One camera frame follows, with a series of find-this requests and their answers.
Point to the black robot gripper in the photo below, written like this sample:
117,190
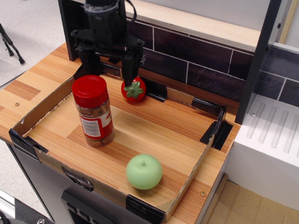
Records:
108,36

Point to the red lidded spice bottle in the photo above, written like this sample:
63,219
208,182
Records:
93,106

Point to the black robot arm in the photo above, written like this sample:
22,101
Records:
102,4

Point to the cardboard fence with black tape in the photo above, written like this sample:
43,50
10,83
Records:
47,137

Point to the red toy tomato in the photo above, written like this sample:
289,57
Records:
136,91

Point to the light wooden shelf board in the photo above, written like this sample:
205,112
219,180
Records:
195,25

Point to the black tripod leg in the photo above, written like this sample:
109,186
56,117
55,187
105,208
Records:
9,43

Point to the green toy apple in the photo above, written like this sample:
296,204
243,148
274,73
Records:
144,172

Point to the white sink drainboard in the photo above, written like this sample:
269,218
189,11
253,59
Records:
265,155

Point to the black shelf post left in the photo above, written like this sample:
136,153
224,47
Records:
73,18

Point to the black shelf post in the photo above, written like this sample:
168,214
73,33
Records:
267,37
73,18

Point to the black shelf post right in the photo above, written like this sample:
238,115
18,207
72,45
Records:
267,37

